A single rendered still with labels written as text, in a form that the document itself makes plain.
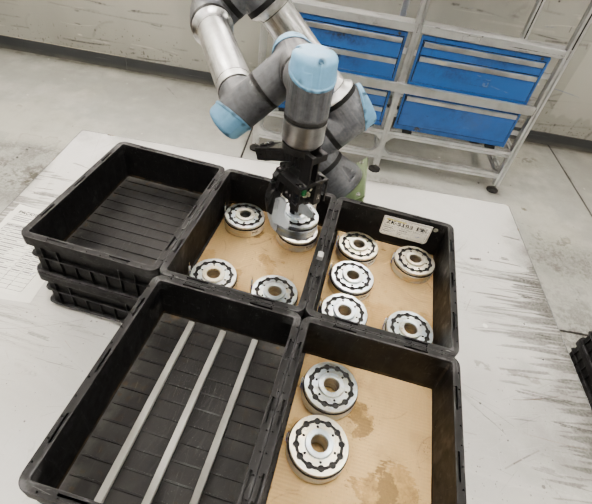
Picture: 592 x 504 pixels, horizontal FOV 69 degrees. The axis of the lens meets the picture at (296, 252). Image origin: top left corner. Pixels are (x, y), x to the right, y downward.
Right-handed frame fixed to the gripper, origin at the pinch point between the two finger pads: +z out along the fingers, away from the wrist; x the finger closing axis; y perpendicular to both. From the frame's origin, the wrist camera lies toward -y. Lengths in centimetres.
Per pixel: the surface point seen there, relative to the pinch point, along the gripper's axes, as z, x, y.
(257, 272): 16.2, -3.8, -1.9
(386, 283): 16.2, 20.5, 17.7
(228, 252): 16.2, -6.0, -11.0
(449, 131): 63, 196, -68
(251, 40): 60, 157, -230
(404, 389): 16.1, 2.6, 38.8
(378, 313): 16.2, 12.0, 22.9
